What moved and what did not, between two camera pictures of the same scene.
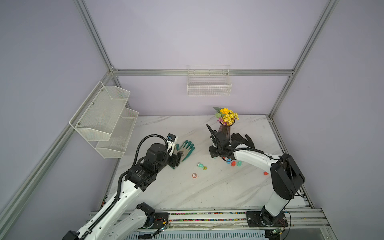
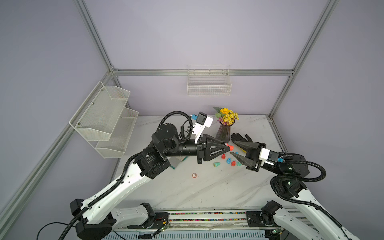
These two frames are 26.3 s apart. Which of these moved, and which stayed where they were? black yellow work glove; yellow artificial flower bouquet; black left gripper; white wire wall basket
Moved: black left gripper
Stayed: yellow artificial flower bouquet; white wire wall basket; black yellow work glove
